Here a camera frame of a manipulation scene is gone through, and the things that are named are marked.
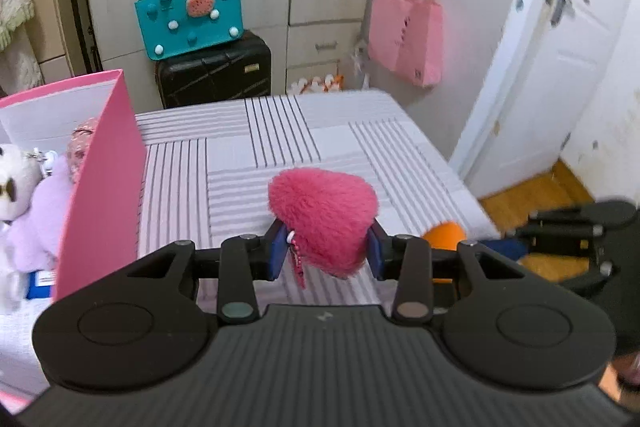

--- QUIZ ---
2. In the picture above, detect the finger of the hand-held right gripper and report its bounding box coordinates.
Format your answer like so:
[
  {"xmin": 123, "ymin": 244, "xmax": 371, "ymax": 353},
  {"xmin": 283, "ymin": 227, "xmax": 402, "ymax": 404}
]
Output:
[
  {"xmin": 504, "ymin": 230, "xmax": 615, "ymax": 279},
  {"xmin": 529, "ymin": 205, "xmax": 607, "ymax": 239}
]

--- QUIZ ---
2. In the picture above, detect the striped tablecloth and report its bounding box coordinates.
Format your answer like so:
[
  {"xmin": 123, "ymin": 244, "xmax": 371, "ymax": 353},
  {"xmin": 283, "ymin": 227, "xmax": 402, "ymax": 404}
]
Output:
[{"xmin": 0, "ymin": 89, "xmax": 501, "ymax": 399}]

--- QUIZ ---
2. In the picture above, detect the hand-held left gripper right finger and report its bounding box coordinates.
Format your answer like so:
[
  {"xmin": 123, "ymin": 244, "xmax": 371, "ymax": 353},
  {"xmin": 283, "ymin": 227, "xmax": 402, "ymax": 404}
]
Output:
[{"xmin": 364, "ymin": 218, "xmax": 539, "ymax": 328}]

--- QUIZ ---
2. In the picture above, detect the pink cardboard box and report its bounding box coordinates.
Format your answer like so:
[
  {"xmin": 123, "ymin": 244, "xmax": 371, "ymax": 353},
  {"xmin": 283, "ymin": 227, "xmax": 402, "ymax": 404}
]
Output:
[{"xmin": 0, "ymin": 69, "xmax": 149, "ymax": 410}]

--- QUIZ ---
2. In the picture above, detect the pink tote bag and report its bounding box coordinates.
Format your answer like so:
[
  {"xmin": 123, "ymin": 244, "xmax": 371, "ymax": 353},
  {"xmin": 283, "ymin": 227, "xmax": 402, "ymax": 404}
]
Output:
[{"xmin": 367, "ymin": 0, "xmax": 445, "ymax": 89}]

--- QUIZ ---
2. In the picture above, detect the pink heart plush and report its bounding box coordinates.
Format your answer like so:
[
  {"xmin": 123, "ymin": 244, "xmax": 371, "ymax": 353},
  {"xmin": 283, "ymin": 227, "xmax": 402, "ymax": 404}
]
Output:
[{"xmin": 267, "ymin": 168, "xmax": 381, "ymax": 291}]

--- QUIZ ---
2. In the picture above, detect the pink floral cloth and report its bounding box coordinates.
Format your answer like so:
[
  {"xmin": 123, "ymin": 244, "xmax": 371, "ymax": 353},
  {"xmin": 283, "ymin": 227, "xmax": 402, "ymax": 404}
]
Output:
[{"xmin": 66, "ymin": 117, "xmax": 101, "ymax": 184}]

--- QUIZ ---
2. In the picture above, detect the blue wet wipes pack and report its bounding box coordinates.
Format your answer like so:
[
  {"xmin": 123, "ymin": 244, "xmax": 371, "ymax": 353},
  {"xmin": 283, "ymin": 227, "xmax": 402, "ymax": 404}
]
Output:
[{"xmin": 26, "ymin": 271, "xmax": 61, "ymax": 301}]

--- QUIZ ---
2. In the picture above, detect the white panda plush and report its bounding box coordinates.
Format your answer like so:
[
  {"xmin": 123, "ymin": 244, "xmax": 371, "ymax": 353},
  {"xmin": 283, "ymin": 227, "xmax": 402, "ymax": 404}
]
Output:
[{"xmin": 0, "ymin": 144, "xmax": 59, "ymax": 314}]

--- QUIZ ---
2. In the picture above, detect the black suitcase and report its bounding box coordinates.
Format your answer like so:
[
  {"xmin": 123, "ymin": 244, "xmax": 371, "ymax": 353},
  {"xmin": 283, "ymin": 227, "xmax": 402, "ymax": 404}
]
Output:
[{"xmin": 155, "ymin": 31, "xmax": 274, "ymax": 110}]

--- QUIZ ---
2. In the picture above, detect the white crinkled plastic bag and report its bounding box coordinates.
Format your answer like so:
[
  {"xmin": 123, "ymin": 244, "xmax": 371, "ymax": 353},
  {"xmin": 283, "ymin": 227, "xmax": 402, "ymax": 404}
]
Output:
[{"xmin": 287, "ymin": 74, "xmax": 346, "ymax": 96}]

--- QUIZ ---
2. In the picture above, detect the purple plush toy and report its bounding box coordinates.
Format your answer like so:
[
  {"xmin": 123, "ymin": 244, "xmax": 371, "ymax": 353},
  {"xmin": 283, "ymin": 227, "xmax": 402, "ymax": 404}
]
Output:
[{"xmin": 5, "ymin": 154, "xmax": 77, "ymax": 274}]

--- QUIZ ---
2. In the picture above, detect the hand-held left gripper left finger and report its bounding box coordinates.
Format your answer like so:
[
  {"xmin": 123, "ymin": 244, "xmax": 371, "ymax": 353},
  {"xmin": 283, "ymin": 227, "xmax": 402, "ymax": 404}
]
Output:
[{"xmin": 127, "ymin": 219, "xmax": 296, "ymax": 326}]

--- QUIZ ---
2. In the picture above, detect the white door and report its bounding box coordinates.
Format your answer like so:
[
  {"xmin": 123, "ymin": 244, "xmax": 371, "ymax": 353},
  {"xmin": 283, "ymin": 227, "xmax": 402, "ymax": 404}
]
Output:
[{"xmin": 450, "ymin": 0, "xmax": 640, "ymax": 198}]

